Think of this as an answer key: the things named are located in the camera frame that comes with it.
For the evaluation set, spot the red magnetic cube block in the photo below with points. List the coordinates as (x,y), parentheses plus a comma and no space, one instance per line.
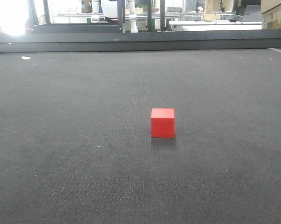
(162,123)

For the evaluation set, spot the white humanoid robot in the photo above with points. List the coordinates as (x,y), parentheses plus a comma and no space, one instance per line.
(110,12)

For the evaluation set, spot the white office desk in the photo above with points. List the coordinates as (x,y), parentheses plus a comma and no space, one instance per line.
(214,25)

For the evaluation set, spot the small white paper scrap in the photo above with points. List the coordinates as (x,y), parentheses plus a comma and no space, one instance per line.
(26,58)

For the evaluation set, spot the grey laptop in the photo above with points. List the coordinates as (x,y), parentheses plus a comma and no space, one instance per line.
(248,13)

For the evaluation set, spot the cardboard box right background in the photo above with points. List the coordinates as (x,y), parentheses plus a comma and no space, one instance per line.
(271,14)

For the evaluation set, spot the black metal frame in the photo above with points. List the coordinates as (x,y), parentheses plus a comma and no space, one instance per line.
(50,27)

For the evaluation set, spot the black raised table rail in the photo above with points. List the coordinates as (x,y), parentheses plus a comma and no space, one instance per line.
(147,41)

